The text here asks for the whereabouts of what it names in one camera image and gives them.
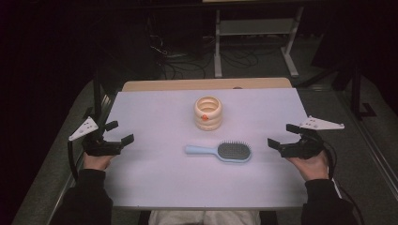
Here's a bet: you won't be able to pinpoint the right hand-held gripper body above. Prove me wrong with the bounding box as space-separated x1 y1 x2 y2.
280 115 345 160

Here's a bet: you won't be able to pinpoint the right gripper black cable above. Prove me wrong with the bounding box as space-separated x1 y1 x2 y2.
322 140 366 225

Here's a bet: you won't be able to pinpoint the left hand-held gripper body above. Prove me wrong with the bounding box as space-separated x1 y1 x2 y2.
69 116 124 157

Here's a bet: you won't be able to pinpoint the light blue hairbrush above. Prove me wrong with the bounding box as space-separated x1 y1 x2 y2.
185 141 253 164

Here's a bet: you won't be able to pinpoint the black floor cables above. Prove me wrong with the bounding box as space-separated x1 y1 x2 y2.
146 17 261 80

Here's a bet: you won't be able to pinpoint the white metal stand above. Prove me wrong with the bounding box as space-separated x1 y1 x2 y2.
214 6 305 79

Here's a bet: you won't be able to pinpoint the person's legs light trousers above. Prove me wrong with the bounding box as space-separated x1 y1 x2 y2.
148 209 261 225

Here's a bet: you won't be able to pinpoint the black metal stand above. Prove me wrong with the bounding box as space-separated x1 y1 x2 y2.
349 60 378 121
83 71 111 134

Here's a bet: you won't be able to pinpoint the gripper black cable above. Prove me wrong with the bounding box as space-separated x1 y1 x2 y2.
67 140 79 182
322 140 366 225

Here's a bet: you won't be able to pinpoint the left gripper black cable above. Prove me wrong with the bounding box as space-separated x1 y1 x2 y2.
67 140 79 182

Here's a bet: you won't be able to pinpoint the person's right hand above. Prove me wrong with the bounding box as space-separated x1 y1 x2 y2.
285 151 331 182

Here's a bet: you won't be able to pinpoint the cream ribbed cup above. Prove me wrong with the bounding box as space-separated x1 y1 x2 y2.
193 96 223 131

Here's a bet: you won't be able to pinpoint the person's left hand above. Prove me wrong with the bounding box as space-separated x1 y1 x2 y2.
83 151 116 172

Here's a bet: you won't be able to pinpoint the white table mat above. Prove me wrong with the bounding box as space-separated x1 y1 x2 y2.
103 87 309 209

